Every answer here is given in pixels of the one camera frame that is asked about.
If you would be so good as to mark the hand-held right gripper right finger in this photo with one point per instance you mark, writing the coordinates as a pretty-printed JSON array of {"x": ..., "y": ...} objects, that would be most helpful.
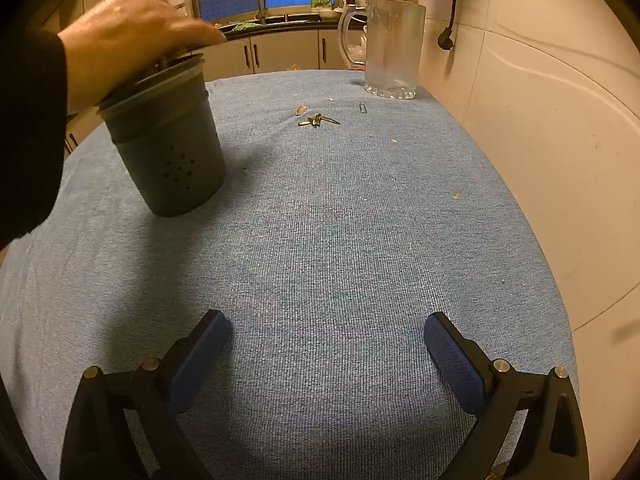
[{"x": 457, "y": 365}]

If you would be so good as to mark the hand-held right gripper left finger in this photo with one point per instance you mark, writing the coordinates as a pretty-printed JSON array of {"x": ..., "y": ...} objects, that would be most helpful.
[{"x": 200, "y": 360}]

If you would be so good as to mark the grey perforated utensil holder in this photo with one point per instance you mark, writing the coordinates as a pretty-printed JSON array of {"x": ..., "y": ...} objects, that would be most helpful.
[{"x": 165, "y": 160}]

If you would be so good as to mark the person's left hand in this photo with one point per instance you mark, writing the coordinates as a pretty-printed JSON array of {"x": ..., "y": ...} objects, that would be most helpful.
[{"x": 125, "y": 35}]

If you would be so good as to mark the blue tablecloth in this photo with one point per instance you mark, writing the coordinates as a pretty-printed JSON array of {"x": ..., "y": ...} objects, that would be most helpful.
[{"x": 325, "y": 235}]

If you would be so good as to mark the pile of brass screws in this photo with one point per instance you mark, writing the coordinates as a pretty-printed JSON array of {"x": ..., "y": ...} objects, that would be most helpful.
[{"x": 316, "y": 120}]

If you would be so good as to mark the peanut shell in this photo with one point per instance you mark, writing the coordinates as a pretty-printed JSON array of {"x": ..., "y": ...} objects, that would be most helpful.
[{"x": 300, "y": 109}]

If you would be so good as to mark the cream lower kitchen cabinets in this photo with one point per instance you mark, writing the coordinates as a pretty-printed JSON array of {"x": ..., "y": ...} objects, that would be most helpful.
[{"x": 285, "y": 52}]

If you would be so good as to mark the clear glass mug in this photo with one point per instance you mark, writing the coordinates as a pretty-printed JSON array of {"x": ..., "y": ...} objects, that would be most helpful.
[{"x": 395, "y": 45}]

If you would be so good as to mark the green dish cloth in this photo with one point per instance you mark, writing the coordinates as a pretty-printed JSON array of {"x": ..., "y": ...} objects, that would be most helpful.
[{"x": 242, "y": 26}]

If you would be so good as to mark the black kitchen countertop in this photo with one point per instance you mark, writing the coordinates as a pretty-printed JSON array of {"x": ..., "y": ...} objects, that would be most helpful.
[{"x": 300, "y": 22}]

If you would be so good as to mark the chrome kitchen faucet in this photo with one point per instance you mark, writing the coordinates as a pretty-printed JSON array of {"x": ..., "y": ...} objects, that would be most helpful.
[{"x": 259, "y": 5}]

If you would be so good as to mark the small white bowl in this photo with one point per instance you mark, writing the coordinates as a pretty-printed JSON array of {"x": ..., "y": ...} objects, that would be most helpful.
[{"x": 331, "y": 12}]

